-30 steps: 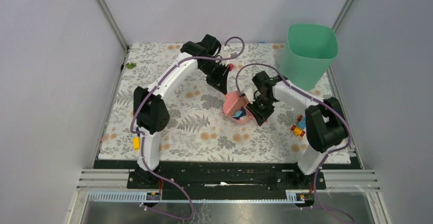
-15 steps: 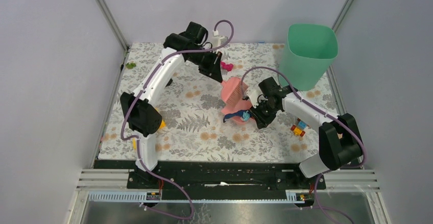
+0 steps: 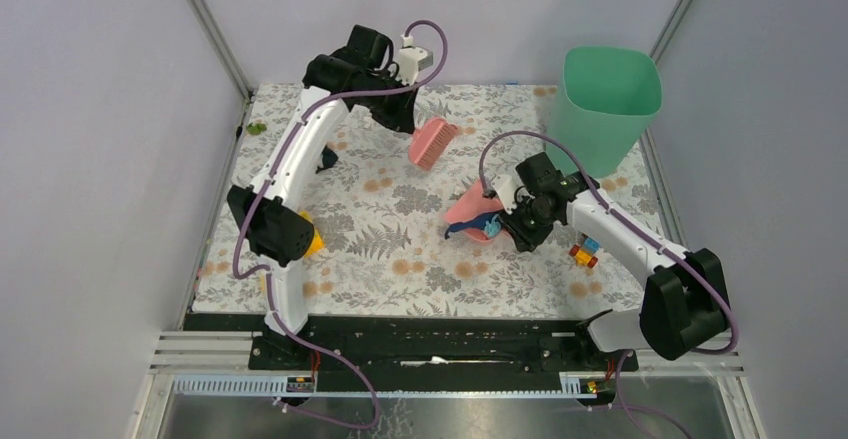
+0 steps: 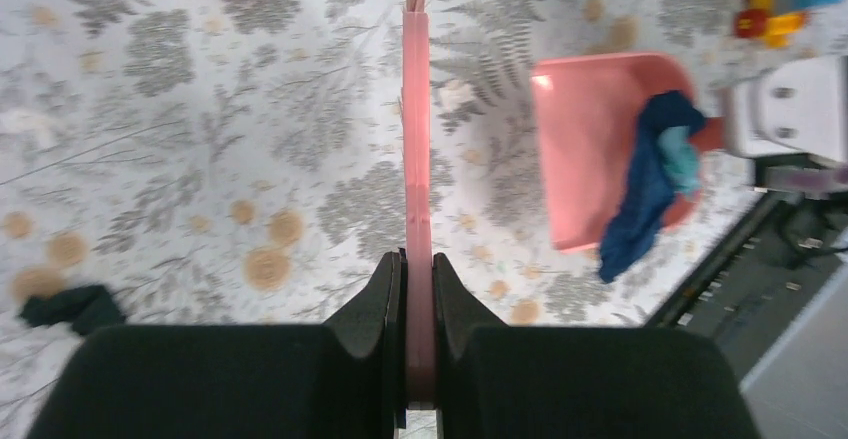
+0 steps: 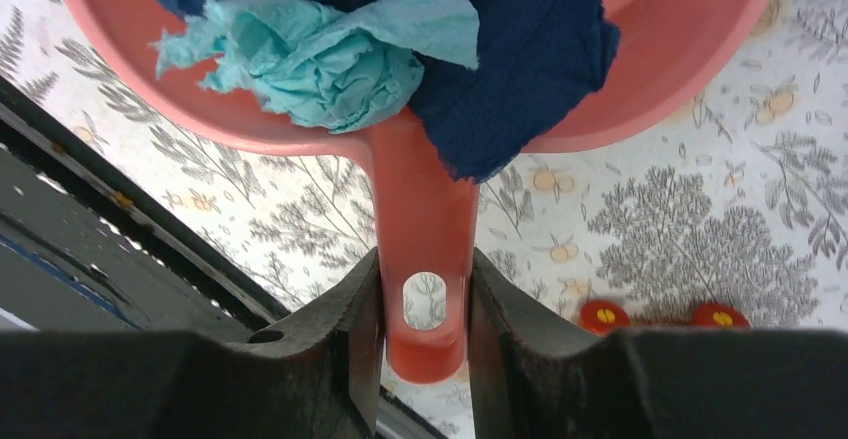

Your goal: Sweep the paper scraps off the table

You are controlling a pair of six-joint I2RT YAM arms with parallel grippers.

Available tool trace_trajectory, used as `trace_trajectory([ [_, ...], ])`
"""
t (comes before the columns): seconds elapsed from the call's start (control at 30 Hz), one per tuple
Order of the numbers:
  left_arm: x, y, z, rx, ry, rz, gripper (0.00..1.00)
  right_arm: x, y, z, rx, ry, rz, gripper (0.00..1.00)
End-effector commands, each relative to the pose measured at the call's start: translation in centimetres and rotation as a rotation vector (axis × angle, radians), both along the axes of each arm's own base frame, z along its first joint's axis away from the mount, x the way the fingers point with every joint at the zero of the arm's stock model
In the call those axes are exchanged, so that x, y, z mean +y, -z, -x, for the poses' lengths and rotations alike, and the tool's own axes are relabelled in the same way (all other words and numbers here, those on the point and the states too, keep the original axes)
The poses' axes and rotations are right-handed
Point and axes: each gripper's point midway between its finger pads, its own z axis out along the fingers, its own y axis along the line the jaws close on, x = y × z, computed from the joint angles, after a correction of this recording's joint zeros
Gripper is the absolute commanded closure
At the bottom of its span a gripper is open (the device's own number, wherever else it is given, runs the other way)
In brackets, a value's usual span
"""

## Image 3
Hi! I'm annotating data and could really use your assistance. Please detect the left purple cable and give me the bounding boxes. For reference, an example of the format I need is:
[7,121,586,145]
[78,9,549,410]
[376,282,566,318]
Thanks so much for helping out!
[230,19,450,432]

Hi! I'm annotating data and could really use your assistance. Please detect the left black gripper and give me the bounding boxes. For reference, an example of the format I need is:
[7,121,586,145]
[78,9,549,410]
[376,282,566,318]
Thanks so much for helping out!
[356,70,419,133]

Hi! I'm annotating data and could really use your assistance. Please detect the light blue paper scrap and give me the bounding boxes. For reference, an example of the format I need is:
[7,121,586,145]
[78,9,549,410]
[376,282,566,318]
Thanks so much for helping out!
[482,214,503,239]

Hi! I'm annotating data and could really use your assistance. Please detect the pink plastic hand brush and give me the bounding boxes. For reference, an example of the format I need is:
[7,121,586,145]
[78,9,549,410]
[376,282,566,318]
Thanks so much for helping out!
[408,117,459,171]

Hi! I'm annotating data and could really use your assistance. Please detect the green plastic trash bin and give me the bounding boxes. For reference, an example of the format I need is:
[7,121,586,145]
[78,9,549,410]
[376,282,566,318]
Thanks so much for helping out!
[546,46,663,179]

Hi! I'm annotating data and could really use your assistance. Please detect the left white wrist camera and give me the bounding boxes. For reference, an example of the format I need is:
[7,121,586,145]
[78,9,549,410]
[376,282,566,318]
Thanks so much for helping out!
[394,35,434,86]

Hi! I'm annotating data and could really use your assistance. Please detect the dark blue paper scrap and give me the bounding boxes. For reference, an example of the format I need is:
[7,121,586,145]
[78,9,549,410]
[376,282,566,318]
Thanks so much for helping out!
[444,211,500,242]

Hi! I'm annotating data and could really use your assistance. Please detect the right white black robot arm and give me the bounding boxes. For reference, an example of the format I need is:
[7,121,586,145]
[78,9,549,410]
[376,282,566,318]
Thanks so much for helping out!
[488,153,737,371]

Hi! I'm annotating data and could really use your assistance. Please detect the green paper scrap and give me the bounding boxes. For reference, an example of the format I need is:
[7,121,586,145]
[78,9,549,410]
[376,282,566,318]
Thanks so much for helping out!
[246,122,267,136]

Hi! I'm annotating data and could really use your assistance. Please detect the black paper scrap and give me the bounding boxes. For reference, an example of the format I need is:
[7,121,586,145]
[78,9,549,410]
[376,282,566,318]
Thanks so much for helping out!
[316,146,339,173]

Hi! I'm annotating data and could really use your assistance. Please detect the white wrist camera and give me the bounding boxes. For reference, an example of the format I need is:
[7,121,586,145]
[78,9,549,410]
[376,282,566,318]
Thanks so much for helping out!
[483,173,523,214]
[394,35,434,86]

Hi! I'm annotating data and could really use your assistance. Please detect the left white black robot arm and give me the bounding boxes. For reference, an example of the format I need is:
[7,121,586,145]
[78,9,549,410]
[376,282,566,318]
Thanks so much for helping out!
[226,25,442,370]

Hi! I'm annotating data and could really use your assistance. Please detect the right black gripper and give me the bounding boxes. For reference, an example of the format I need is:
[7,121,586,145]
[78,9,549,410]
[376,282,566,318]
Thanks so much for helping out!
[496,195,556,255]

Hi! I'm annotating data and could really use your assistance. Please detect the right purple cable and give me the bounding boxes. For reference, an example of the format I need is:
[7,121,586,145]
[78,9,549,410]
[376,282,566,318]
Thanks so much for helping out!
[478,130,742,439]

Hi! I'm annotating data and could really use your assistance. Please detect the pink plastic dustpan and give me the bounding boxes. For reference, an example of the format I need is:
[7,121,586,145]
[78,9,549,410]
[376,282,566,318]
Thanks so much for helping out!
[443,180,512,244]

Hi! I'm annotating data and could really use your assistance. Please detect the purple cable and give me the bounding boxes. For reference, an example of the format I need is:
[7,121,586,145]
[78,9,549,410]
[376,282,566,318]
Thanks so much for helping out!
[230,19,450,432]
[478,130,742,439]

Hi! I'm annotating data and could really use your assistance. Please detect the yellow toy block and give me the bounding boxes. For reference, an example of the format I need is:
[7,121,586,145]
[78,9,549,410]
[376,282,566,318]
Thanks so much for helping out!
[299,210,325,258]

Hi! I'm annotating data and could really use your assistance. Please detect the floral patterned table mat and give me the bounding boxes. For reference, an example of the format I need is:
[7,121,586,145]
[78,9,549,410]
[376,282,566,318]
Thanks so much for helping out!
[192,83,664,321]

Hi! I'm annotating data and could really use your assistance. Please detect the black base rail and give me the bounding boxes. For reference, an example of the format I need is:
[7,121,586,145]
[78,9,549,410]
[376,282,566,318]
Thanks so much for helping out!
[184,313,638,393]

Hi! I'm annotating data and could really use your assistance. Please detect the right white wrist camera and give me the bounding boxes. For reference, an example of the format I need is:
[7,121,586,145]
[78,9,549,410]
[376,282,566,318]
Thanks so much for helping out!
[483,173,523,214]

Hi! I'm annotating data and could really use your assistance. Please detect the colourful toy block car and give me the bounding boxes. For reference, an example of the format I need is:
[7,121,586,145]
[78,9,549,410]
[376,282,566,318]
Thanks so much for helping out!
[569,235,600,269]

